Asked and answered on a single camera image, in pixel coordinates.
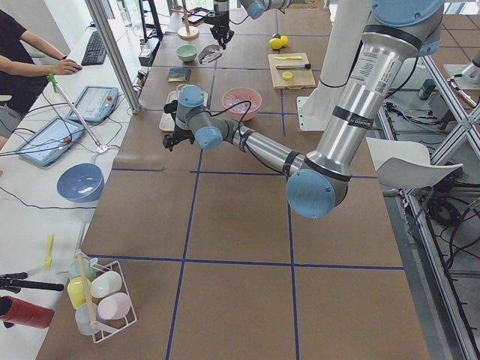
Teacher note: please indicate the yellow lemon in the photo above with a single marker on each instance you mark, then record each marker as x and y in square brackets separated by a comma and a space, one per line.
[284, 40]
[276, 43]

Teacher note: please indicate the yellow plastic knife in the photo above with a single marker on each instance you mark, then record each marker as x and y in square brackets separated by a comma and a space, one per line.
[284, 58]

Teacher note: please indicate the black keyboard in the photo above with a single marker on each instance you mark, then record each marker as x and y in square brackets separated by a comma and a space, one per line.
[95, 51]

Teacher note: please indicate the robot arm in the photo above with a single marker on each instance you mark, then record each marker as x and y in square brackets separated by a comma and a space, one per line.
[254, 8]
[369, 42]

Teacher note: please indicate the person's hand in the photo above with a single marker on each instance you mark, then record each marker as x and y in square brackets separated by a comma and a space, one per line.
[65, 67]

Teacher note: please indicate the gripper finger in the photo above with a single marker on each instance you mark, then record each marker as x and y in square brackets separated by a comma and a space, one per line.
[169, 142]

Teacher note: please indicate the white cup rack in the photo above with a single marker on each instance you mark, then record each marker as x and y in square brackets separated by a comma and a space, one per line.
[100, 296]

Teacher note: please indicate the wooden cutting board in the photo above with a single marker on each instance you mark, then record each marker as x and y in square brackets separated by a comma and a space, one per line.
[302, 79]

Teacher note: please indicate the metal ice scoop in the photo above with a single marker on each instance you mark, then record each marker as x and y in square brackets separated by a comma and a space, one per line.
[210, 53]

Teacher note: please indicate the wooden cup stand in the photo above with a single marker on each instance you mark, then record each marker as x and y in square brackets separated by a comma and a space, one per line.
[187, 31]

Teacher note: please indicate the cream serving tray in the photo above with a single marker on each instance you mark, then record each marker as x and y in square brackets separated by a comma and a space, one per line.
[167, 123]

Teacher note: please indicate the yellow plastic fork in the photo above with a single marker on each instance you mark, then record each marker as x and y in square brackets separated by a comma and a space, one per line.
[48, 255]

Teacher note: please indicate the green ceramic bowl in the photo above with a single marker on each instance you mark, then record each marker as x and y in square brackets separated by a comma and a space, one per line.
[187, 52]

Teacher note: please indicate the red bottle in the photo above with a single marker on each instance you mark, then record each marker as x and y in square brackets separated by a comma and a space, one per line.
[18, 311]

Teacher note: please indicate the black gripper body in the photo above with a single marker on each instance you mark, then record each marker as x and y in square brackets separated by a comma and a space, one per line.
[180, 134]
[221, 19]

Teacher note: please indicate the pink bowl of ice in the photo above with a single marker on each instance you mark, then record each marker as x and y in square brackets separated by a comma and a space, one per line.
[242, 103]

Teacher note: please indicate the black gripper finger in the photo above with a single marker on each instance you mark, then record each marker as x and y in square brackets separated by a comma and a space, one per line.
[227, 37]
[218, 34]

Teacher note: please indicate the teach pendant tablet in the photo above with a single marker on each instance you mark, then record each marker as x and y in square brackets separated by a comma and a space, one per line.
[49, 143]
[95, 103]

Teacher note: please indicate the white chair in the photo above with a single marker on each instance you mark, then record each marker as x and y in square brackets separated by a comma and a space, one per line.
[406, 164]

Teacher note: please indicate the blue bowl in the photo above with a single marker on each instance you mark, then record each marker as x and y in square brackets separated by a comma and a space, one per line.
[82, 183]

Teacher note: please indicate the lemon half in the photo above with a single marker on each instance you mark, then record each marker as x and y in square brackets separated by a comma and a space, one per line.
[286, 75]

